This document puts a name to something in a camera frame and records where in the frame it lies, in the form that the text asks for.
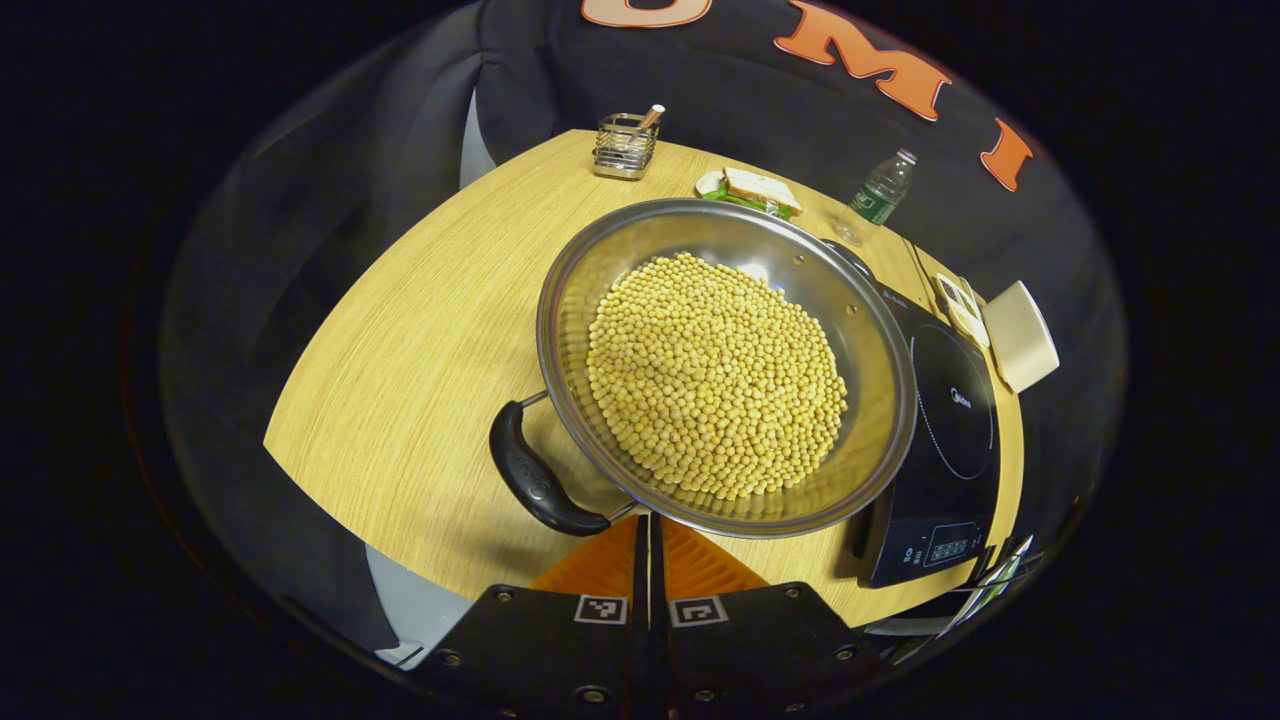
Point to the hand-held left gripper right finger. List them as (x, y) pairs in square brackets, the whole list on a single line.
[(750, 650)]

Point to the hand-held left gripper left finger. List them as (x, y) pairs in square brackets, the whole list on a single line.
[(560, 650)]

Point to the black induction cooktop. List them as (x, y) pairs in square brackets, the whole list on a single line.
[(950, 430)]

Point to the stainless steel pot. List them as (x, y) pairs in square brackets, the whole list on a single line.
[(580, 300)]

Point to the pile of yellow soybeans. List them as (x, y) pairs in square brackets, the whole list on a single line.
[(715, 380)]

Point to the white divided plate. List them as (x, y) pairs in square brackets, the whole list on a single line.
[(960, 305)]

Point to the white toaster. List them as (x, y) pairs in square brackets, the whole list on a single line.
[(1020, 338)]

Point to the small white round plate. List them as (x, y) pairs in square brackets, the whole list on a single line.
[(708, 183)]

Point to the clear plastic water bottle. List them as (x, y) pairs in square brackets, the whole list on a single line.
[(882, 190)]

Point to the black backdrop cloth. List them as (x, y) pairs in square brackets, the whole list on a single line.
[(330, 200)]

